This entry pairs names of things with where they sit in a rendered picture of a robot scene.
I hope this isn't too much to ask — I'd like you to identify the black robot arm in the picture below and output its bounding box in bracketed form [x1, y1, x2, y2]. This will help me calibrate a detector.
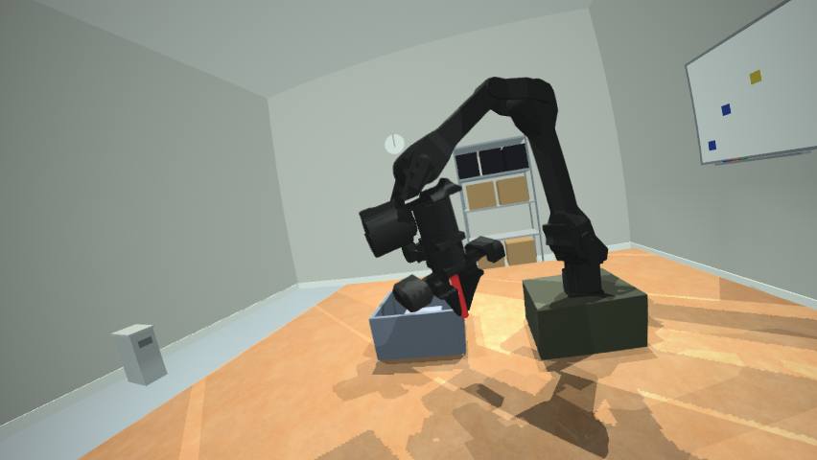
[359, 77, 608, 297]

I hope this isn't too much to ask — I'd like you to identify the red peg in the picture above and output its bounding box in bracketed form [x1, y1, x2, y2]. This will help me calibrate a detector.
[450, 274, 469, 318]

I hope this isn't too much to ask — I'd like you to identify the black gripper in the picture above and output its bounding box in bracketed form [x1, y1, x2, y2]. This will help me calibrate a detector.
[392, 226, 505, 316]

